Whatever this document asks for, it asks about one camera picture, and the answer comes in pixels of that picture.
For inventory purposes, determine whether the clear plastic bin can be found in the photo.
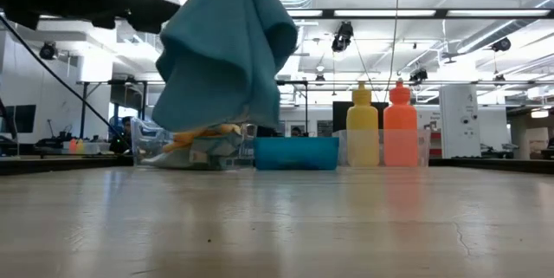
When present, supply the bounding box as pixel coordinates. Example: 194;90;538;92
130;116;257;171
331;128;432;169

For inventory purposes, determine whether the black monitor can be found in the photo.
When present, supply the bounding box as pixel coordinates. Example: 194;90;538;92
0;104;37;134

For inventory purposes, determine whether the black overhead crossbar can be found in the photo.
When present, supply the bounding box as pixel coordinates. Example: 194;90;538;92
285;8;554;21

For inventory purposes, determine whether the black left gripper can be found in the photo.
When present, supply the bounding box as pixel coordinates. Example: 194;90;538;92
125;0;181;35

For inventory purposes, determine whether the black cable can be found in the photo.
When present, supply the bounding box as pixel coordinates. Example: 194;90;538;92
0;14;132;152

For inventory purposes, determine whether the orange towel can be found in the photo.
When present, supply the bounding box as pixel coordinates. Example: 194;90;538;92
171;123;242;154

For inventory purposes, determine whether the white column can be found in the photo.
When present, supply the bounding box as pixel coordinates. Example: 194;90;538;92
439;83;480;159

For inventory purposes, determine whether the neon red-orange squeeze bottle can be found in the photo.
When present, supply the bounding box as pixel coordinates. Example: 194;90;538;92
381;80;418;168

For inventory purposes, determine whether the thin hanging cord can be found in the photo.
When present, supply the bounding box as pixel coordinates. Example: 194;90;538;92
386;0;402;91

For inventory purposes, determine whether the black ceiling spotlight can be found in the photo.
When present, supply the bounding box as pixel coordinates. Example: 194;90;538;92
492;36;512;53
38;42;57;61
331;21;355;54
409;68;429;85

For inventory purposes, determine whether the yellow squeeze bottle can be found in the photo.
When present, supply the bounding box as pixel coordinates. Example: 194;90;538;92
345;81;381;168

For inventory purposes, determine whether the black screen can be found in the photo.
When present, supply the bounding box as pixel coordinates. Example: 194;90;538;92
332;100;390;133

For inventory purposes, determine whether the teal plastic bin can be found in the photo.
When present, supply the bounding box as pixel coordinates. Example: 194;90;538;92
253;135;340;171

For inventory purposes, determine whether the black aluminium table frame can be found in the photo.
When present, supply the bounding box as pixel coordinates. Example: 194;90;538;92
0;154;554;176

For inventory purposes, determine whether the cyan microfiber towel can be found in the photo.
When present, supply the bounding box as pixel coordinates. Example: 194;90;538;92
151;0;300;134

